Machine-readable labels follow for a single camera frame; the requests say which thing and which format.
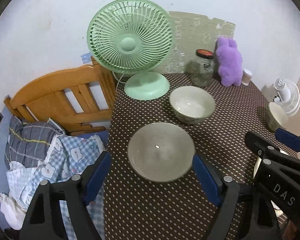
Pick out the large pale green bowl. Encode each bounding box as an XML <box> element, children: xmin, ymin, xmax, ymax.
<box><xmin>127</xmin><ymin>122</ymin><xmax>196</xmax><ymax>183</ymax></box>

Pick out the small speckled ceramic bowl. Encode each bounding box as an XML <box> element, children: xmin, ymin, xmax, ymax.
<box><xmin>169</xmin><ymin>86</ymin><xmax>216</xmax><ymax>125</ymax></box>

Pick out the blue checkered blanket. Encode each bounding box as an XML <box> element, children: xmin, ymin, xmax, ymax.
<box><xmin>5</xmin><ymin>129</ymin><xmax>108</xmax><ymax>240</ymax></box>

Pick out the white standing fan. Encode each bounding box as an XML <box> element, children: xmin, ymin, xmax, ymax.
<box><xmin>268</xmin><ymin>78</ymin><xmax>300</xmax><ymax>118</ymax></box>

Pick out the brown polka dot tablecloth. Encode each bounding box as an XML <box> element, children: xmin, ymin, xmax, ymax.
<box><xmin>104</xmin><ymin>77</ymin><xmax>274</xmax><ymax>239</ymax></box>

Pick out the cotton swab container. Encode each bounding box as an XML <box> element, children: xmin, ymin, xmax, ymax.
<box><xmin>242</xmin><ymin>69</ymin><xmax>253</xmax><ymax>86</ymax></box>

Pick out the grey plaid pillow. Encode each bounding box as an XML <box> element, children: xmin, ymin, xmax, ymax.
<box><xmin>5</xmin><ymin>116</ymin><xmax>66</xmax><ymax>169</ymax></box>

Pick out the wooden bed headboard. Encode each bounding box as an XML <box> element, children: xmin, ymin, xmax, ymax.
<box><xmin>4</xmin><ymin>60</ymin><xmax>115</xmax><ymax>135</ymax></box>

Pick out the purple plush toy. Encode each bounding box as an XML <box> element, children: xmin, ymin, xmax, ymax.
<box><xmin>216</xmin><ymin>36</ymin><xmax>243</xmax><ymax>87</ymax></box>

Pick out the white cloth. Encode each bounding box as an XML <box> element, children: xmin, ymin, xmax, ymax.
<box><xmin>0</xmin><ymin>193</ymin><xmax>25</xmax><ymax>230</ymax></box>

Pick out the glass jar red lid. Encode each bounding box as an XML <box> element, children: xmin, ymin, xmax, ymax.
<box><xmin>190</xmin><ymin>49</ymin><xmax>214</xmax><ymax>87</ymax></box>

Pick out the green desk fan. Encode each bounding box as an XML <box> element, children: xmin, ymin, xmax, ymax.
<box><xmin>87</xmin><ymin>0</ymin><xmax>175</xmax><ymax>101</ymax></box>

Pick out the green patterned wall sheet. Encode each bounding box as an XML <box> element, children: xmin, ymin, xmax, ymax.
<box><xmin>154</xmin><ymin>11</ymin><xmax>236</xmax><ymax>74</ymax></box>

